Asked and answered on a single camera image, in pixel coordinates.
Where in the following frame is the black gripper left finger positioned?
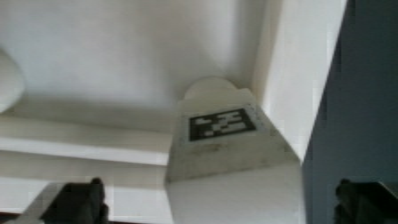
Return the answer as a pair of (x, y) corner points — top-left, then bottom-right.
(40, 178), (108, 224)

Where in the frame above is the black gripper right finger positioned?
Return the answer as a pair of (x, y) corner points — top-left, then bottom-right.
(334, 179), (398, 224)

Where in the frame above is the white leg with tag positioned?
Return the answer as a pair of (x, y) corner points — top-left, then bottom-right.
(165, 77), (305, 224)

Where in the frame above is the white square tabletop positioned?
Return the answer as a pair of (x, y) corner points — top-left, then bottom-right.
(0, 0), (266, 224)

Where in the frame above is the white U-shaped obstacle fence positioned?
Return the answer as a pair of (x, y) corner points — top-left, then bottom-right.
(252, 0), (348, 158)

